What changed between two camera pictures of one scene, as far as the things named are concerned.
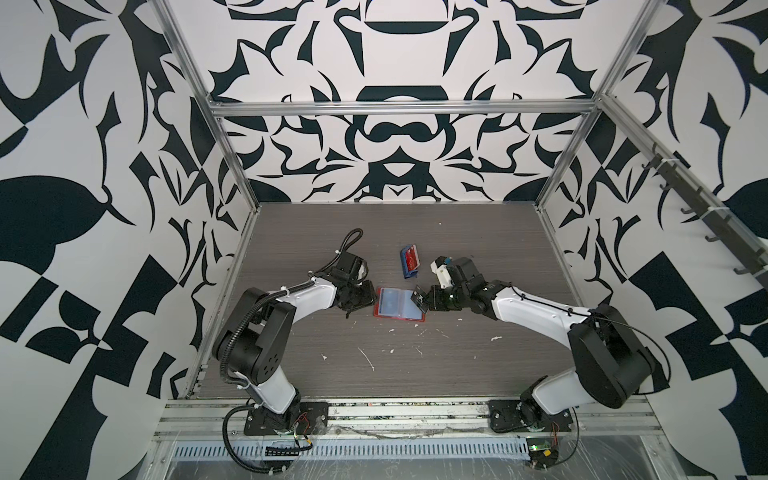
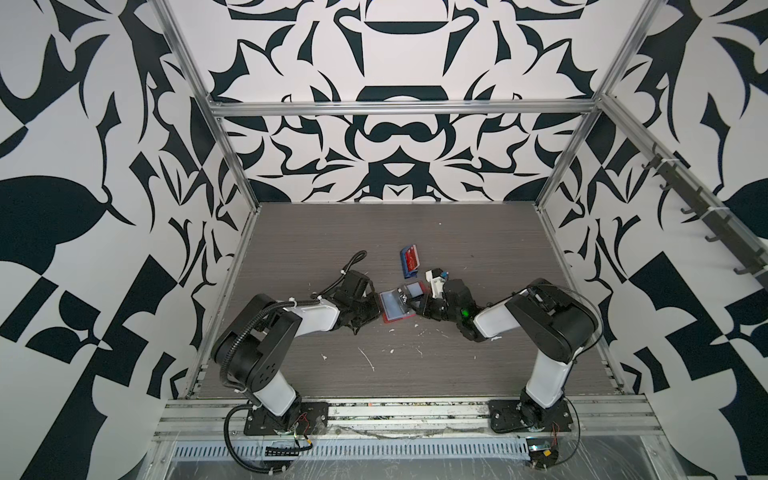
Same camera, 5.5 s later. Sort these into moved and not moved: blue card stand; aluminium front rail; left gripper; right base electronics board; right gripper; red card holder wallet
Moved: right gripper; left gripper
Not moved: blue card stand; aluminium front rail; right base electronics board; red card holder wallet
